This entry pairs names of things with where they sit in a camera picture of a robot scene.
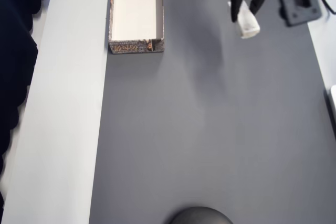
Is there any small white rectangular block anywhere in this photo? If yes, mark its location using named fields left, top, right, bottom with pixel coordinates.
left=227, top=0, right=261, bottom=40

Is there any stone-patterned open cardboard box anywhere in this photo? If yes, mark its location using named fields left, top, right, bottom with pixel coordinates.
left=108, top=0, right=166, bottom=55

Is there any grey desk mat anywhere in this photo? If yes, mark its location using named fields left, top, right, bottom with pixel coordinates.
left=88, top=0, right=336, bottom=224

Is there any dark blue curtain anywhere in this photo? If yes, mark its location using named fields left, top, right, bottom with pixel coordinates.
left=0, top=0, right=57, bottom=209

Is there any black round-base camera stand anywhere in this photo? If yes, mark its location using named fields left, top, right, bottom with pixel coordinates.
left=167, top=206, right=235, bottom=224

